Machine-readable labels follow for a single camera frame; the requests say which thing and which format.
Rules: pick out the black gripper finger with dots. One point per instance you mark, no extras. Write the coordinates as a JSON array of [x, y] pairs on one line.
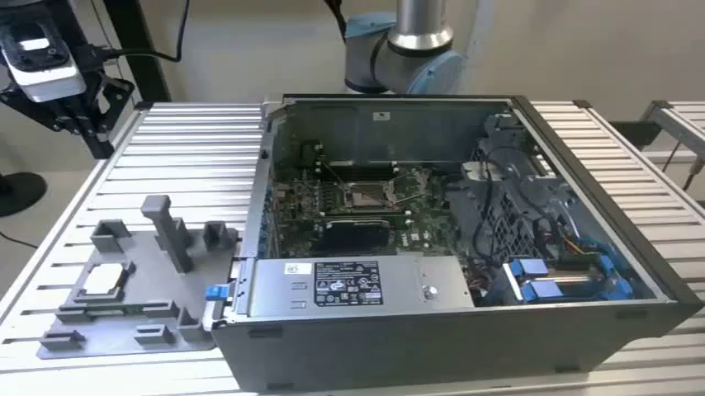
[[118, 95], [50, 115]]

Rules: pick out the silver CPU chip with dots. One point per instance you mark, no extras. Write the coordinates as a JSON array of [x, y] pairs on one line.
[[104, 279]]

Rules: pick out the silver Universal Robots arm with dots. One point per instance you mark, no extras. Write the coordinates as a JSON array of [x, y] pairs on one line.
[[418, 24]]

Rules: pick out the CPU socket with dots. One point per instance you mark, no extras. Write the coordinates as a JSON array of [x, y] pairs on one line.
[[367, 194]]

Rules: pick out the black round stand foot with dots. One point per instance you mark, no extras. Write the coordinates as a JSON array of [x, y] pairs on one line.
[[19, 194]]

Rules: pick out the grey parts rack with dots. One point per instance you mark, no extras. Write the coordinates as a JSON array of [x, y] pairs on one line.
[[138, 288]]

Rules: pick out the black RAM slots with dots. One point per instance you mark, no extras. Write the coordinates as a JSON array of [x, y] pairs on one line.
[[358, 171]]

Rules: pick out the white sticker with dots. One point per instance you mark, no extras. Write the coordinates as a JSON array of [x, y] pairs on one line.
[[382, 116]]

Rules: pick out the blue case latch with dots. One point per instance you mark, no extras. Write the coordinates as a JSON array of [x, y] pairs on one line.
[[215, 293]]

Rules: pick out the thin metal locking lever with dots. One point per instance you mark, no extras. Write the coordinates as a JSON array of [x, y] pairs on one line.
[[398, 181]]

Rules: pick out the silver power supply unit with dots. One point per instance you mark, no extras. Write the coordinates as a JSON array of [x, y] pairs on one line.
[[275, 288]]

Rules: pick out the black graphics card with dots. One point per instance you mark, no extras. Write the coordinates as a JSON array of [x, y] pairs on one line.
[[355, 237]]

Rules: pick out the black power supply label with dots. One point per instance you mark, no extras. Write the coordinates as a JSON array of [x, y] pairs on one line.
[[347, 282]]

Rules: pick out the green motherboard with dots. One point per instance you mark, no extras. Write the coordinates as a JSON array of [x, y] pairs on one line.
[[424, 231]]

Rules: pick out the grey metal drive cage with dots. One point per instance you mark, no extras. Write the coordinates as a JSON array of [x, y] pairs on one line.
[[496, 198]]

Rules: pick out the black open PC case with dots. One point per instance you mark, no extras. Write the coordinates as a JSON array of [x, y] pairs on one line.
[[441, 350]]

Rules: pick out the blue disk carrier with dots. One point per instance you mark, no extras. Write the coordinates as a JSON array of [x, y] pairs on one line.
[[530, 267], [542, 292]]

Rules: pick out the aluminium slat side table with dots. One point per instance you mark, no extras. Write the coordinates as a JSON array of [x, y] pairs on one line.
[[680, 119]]

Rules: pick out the black frame post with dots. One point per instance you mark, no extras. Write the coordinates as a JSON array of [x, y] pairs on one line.
[[143, 62]]

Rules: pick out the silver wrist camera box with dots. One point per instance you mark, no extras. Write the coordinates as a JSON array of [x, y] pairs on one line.
[[44, 66]]

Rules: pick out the black table bracket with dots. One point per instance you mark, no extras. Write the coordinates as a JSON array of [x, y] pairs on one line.
[[633, 134]]

